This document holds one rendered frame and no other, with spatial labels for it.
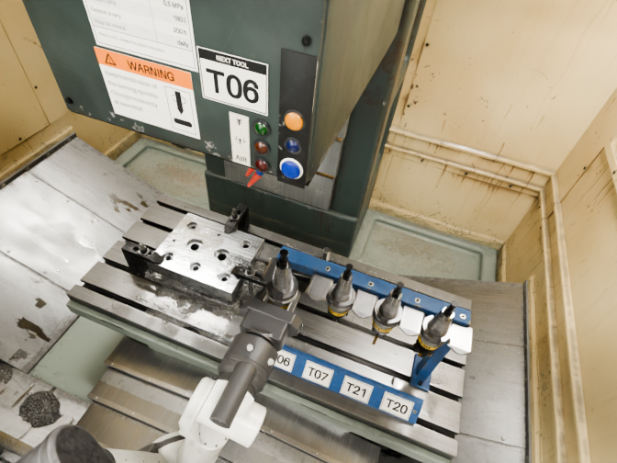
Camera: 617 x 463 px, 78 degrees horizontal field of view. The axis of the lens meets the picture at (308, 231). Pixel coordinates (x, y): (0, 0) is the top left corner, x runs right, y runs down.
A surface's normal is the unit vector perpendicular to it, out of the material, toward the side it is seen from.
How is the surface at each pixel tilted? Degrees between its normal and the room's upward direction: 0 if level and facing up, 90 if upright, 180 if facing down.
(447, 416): 0
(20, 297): 24
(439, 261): 0
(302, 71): 90
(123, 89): 90
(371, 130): 90
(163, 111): 90
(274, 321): 0
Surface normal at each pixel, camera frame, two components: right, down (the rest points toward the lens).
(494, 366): -0.30, -0.73
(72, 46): -0.35, 0.68
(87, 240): 0.46, -0.48
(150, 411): -0.04, -0.70
